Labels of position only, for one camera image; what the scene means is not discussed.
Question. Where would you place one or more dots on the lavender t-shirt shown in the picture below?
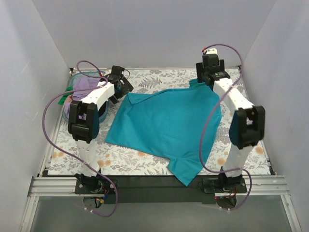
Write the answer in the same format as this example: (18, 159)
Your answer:
(82, 87)

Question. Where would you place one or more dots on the teal t-shirt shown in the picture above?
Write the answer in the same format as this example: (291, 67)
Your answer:
(169, 124)

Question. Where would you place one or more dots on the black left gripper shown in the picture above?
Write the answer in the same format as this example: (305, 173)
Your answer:
(127, 86)

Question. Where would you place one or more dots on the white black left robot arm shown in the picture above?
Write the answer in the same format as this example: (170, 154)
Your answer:
(88, 107)

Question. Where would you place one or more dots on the green t-shirt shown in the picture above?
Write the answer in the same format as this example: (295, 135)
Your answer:
(64, 96)

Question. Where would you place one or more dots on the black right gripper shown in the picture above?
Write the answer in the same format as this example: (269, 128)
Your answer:
(200, 73)

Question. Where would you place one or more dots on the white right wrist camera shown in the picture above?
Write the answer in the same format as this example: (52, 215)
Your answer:
(208, 51)

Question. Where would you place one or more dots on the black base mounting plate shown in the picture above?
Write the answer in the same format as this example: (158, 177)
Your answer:
(156, 189)

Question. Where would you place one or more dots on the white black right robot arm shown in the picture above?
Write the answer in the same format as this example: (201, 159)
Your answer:
(248, 122)

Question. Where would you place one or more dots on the pink t-shirt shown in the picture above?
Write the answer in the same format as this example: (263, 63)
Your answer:
(68, 100)

